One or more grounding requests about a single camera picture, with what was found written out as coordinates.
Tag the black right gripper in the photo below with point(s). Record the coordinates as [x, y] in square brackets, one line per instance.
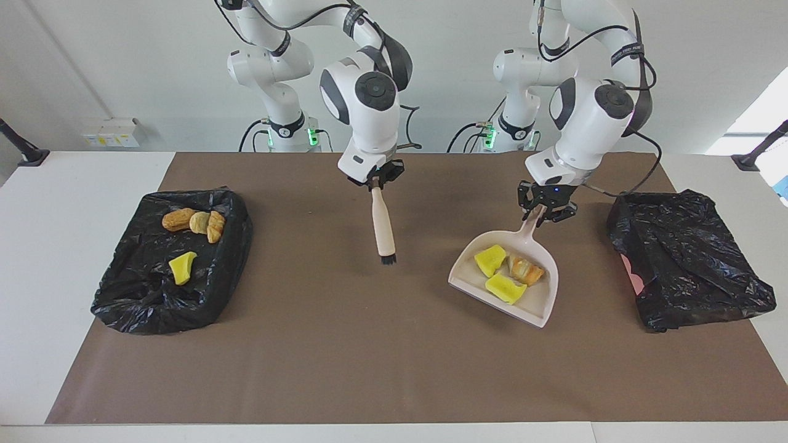
[385, 175]

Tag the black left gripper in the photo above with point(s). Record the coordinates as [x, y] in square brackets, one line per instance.
[551, 194]

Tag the striped toy croissant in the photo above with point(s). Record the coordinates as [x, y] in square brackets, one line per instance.
[526, 271]

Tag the notched yellow sponge chunk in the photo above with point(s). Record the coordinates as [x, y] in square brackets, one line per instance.
[505, 289]

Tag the beige plastic dustpan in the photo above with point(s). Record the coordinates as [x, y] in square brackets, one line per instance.
[535, 301]

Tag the pale toy bread piece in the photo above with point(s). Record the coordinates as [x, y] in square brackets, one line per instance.
[216, 227]
[198, 223]

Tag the brown toy bread roll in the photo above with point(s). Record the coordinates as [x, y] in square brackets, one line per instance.
[178, 219]

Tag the yellow sponge wedge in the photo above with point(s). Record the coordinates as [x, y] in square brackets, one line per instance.
[182, 268]

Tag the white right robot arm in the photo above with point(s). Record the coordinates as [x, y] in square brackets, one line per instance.
[369, 117]

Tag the black plastic trash bag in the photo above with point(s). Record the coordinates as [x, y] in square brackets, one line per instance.
[135, 295]
[689, 258]

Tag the brown table mat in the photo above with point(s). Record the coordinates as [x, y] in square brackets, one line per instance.
[394, 369]

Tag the black clamp stand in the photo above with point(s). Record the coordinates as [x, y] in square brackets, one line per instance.
[748, 161]
[28, 155]

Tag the blue object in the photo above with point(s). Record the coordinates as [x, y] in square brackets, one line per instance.
[783, 187]

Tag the white wall socket box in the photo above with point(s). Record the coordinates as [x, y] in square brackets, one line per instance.
[111, 134]

